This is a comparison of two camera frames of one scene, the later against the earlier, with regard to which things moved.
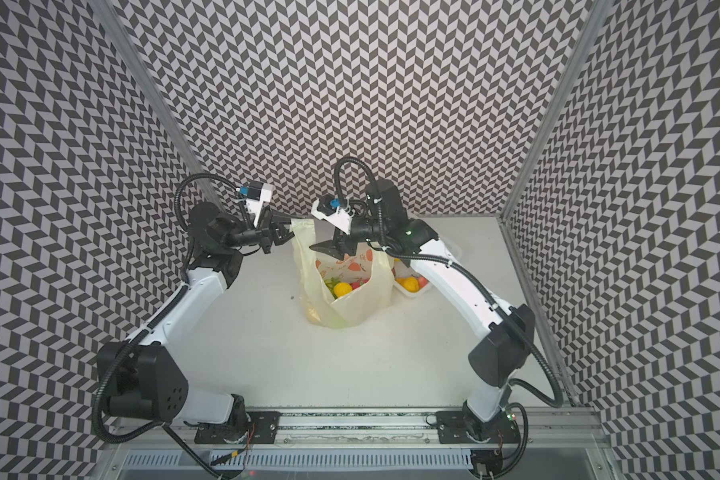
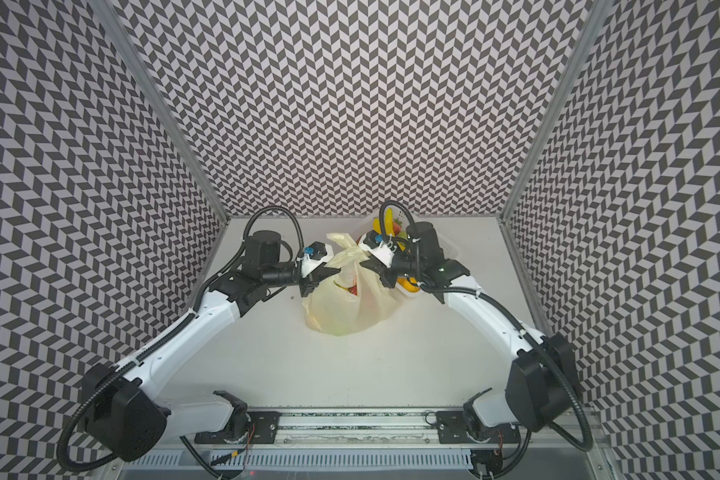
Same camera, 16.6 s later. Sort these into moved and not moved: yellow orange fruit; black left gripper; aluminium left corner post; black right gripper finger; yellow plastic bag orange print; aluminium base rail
Moved: black left gripper; yellow plastic bag orange print; black right gripper finger
Not moved: aluminium base rail; aluminium left corner post; yellow orange fruit
